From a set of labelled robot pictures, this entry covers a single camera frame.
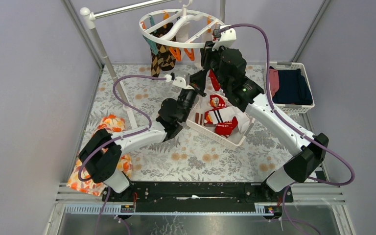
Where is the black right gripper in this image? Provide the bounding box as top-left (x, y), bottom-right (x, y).
top-left (200, 41), bottom-right (230, 90)

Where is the orange clothes clip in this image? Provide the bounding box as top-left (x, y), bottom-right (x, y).
top-left (184, 48), bottom-right (195, 61)
top-left (169, 47), bottom-right (182, 61)

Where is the white round clip hanger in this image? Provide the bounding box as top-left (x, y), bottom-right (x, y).
top-left (139, 1), bottom-right (226, 49)

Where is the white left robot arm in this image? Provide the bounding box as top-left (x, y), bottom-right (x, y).
top-left (78, 70), bottom-right (208, 201)

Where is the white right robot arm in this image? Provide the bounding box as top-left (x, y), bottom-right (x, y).
top-left (200, 41), bottom-right (329, 202)

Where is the red white hanging sock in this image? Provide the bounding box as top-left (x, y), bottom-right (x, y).
top-left (209, 70), bottom-right (221, 92)

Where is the red santa sock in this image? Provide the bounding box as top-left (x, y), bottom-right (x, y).
top-left (209, 94), bottom-right (227, 110)

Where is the white sock basket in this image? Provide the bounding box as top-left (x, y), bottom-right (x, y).
top-left (186, 94), bottom-right (255, 149)

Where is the brown striped sock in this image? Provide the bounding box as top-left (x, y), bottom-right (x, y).
top-left (195, 113), bottom-right (206, 126)

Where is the brown argyle sock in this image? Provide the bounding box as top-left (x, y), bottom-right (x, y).
top-left (150, 22), bottom-right (176, 77)

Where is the pink folded cloth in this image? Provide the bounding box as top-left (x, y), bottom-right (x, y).
top-left (269, 67), bottom-right (280, 97)

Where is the red dotted sock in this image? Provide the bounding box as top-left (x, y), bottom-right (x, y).
top-left (214, 117), bottom-right (238, 138)

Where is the floral patterned table mat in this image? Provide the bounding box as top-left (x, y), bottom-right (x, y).
top-left (77, 64), bottom-right (318, 183)

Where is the white basket with dark clothes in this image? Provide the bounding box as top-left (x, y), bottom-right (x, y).
top-left (269, 62), bottom-right (315, 114)

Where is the dark navy folded cloth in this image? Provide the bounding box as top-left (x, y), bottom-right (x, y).
top-left (273, 69), bottom-right (313, 105)

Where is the orange floral cloth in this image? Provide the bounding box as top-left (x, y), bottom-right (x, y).
top-left (67, 114), bottom-right (133, 196)

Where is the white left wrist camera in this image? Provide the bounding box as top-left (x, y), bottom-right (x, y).
top-left (164, 71), bottom-right (194, 90)

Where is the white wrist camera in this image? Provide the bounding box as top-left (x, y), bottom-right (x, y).
top-left (164, 71), bottom-right (194, 90)
top-left (212, 25), bottom-right (236, 50)

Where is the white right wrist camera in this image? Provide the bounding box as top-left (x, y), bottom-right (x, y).
top-left (212, 25), bottom-right (236, 50)

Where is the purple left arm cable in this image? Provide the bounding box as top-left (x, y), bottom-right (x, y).
top-left (77, 74), bottom-right (169, 235)

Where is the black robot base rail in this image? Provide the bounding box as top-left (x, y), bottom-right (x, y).
top-left (102, 181), bottom-right (293, 213)

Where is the silver drying rack frame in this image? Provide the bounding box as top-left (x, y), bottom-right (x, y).
top-left (79, 0), bottom-right (226, 129)

